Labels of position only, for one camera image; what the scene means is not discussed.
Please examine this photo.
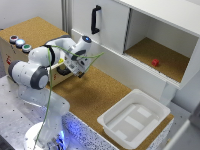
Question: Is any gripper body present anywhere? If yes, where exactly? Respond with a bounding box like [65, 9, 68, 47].
[63, 49, 89, 78]

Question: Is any wooden drawer box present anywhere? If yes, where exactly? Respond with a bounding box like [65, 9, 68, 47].
[0, 16, 74, 88]

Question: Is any green button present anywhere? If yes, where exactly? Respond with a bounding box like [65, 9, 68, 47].
[21, 43, 33, 54]

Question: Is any white sliding door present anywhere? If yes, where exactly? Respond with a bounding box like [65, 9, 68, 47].
[71, 0, 131, 55]

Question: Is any red button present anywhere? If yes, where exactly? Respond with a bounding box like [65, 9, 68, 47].
[9, 34, 20, 44]

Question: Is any pink block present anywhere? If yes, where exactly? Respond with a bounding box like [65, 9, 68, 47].
[151, 58, 160, 67]

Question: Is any white plastic box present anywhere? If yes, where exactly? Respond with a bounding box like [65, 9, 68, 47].
[96, 88, 172, 150]

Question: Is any white cabinet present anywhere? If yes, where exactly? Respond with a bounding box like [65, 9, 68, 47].
[70, 0, 200, 108]

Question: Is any black drawer handle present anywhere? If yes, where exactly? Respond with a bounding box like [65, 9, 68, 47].
[56, 65, 72, 77]

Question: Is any green cable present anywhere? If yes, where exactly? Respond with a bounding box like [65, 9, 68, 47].
[32, 44, 105, 150]

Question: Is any black door handle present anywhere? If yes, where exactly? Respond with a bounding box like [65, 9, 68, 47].
[90, 4, 102, 36]

